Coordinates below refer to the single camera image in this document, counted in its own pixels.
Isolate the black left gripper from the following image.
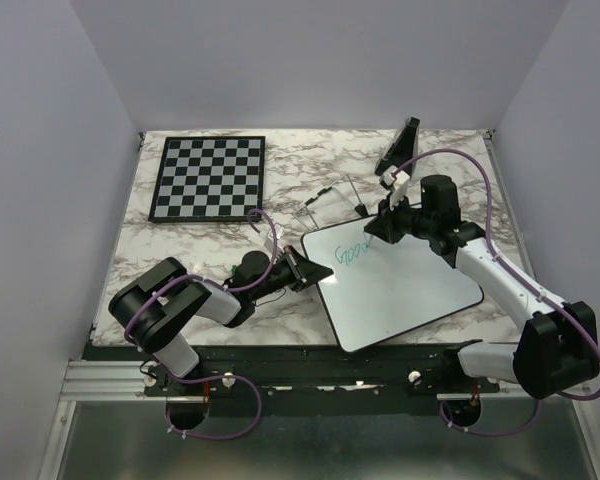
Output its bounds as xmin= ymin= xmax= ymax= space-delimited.
xmin=251 ymin=245 xmax=333 ymax=302

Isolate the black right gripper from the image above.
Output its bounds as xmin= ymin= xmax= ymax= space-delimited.
xmin=364 ymin=191 xmax=435 ymax=244

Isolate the white whiteboard black frame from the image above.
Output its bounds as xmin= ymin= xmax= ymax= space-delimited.
xmin=301 ymin=219 xmax=484 ymax=353

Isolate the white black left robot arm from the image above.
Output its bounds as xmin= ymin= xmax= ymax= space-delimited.
xmin=108 ymin=246 xmax=334 ymax=395

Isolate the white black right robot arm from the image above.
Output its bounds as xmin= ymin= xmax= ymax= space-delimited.
xmin=364 ymin=170 xmax=600 ymax=400

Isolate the black wedge eraser block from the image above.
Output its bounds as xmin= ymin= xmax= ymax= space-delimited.
xmin=374 ymin=117 xmax=420 ymax=176

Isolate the black white chessboard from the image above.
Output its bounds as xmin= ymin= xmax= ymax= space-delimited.
xmin=149 ymin=136 xmax=266 ymax=223

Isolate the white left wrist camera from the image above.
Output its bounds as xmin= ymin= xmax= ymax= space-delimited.
xmin=259 ymin=223 xmax=284 ymax=255

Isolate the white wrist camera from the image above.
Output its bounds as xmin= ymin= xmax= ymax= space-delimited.
xmin=380 ymin=165 xmax=410 ymax=211
xmin=259 ymin=223 xmax=284 ymax=255

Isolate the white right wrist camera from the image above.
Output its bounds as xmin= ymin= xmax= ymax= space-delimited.
xmin=380 ymin=165 xmax=410 ymax=211

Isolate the black wire whiteboard stand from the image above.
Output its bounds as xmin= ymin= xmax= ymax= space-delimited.
xmin=292 ymin=174 xmax=369 ymax=231

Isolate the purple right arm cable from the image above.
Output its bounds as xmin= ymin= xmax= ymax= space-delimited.
xmin=397 ymin=148 xmax=600 ymax=435

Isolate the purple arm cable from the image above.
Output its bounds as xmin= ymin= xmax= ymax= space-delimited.
xmin=397 ymin=148 xmax=600 ymax=435
xmin=123 ymin=208 xmax=279 ymax=442

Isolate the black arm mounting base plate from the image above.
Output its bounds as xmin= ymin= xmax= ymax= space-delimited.
xmin=82 ymin=342 xmax=531 ymax=416

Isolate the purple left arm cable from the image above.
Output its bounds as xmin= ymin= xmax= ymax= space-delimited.
xmin=123 ymin=208 xmax=279 ymax=442

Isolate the aluminium rail frame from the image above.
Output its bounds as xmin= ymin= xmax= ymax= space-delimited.
xmin=40 ymin=129 xmax=600 ymax=479

